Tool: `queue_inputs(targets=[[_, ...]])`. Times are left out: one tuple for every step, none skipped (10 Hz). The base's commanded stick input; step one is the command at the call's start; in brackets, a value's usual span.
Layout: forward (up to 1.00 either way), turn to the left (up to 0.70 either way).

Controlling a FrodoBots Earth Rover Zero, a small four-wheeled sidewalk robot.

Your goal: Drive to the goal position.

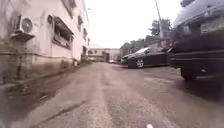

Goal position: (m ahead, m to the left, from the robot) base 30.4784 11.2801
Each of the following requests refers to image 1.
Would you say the pale low building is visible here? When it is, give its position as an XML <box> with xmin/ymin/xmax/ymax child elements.
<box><xmin>88</xmin><ymin>47</ymin><xmax>122</xmax><ymax>63</ymax></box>

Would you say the row of trees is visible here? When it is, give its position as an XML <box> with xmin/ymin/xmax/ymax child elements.
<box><xmin>119</xmin><ymin>35</ymin><xmax>158</xmax><ymax>57</ymax></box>

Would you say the dark car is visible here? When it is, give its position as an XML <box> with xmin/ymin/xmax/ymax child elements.
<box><xmin>120</xmin><ymin>46</ymin><xmax>170</xmax><ymax>69</ymax></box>

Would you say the brown dirt road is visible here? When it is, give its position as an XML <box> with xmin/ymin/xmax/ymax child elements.
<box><xmin>0</xmin><ymin>61</ymin><xmax>224</xmax><ymax>128</ymax></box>

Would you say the tree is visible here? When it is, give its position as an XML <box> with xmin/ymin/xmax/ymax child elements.
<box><xmin>149</xmin><ymin>18</ymin><xmax>173</xmax><ymax>38</ymax></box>

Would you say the pole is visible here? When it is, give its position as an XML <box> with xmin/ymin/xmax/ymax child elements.
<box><xmin>153</xmin><ymin>0</ymin><xmax>165</xmax><ymax>40</ymax></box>

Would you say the beige multi-storey building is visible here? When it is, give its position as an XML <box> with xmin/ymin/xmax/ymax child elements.
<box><xmin>0</xmin><ymin>0</ymin><xmax>91</xmax><ymax>85</ymax></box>

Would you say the black vehicle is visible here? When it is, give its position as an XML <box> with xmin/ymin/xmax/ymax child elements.
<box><xmin>167</xmin><ymin>0</ymin><xmax>224</xmax><ymax>83</ymax></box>

